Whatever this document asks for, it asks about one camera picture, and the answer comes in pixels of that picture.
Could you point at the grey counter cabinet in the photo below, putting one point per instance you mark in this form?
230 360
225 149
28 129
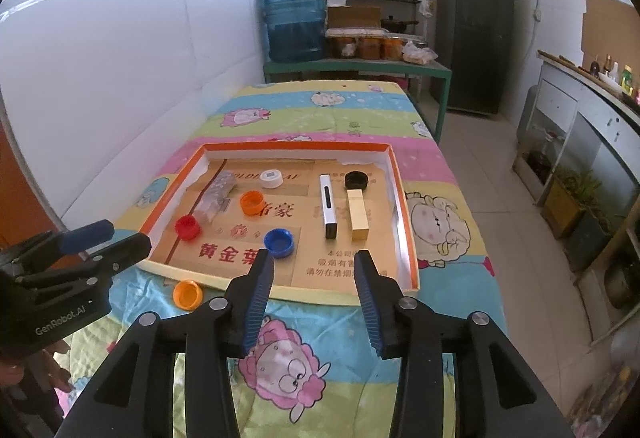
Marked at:
555 103

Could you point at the blue water jug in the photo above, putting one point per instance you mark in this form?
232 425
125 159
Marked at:
292 18

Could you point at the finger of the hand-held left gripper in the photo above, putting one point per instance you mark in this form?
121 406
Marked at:
85 235
125 253

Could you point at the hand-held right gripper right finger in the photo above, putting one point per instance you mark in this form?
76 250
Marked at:
372 313

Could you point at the green table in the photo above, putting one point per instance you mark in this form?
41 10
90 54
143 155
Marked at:
350 67

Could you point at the blue bottle cap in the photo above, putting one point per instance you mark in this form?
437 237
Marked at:
279 242

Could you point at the brown wooden door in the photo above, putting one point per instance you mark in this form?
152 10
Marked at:
22 208

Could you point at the brown cardboard box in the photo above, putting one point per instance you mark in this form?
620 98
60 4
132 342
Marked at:
355 17

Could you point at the white and black slim box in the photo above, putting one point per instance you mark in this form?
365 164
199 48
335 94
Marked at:
327 205

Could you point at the yellow-orange bottle cap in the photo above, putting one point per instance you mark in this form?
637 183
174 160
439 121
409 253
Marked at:
187 294

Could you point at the yellow-green bottle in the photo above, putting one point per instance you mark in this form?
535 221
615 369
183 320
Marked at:
627 81

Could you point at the amber food container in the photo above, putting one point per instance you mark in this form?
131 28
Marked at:
371 47
344 46
392 48

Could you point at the clear plastic bag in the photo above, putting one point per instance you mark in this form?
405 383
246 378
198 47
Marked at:
215 195

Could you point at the black bottle cap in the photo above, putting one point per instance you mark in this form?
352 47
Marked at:
356 179

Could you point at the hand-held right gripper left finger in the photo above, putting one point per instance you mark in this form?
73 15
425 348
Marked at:
257 303

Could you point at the gold rectangular box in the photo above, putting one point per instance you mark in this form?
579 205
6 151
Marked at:
359 218

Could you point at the dark grey fridge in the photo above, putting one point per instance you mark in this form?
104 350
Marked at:
472 28

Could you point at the potted green plant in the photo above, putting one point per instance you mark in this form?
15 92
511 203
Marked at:
582 188

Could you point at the white food bag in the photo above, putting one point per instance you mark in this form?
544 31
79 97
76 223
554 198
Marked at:
419 53

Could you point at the cardboard wall sheet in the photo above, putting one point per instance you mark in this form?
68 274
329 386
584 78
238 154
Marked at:
607 26

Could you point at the orange-rimmed cardboard tray box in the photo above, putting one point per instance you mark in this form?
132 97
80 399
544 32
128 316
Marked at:
310 293

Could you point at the white bottle cap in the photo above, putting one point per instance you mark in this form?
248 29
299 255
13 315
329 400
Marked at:
271 178

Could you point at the red bottle cap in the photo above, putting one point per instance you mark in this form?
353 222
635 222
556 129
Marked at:
188 227

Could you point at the person's left hand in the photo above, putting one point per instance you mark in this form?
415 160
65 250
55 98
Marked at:
52 360

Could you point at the orange bottle cap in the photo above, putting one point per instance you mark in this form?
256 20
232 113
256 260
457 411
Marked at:
252 202

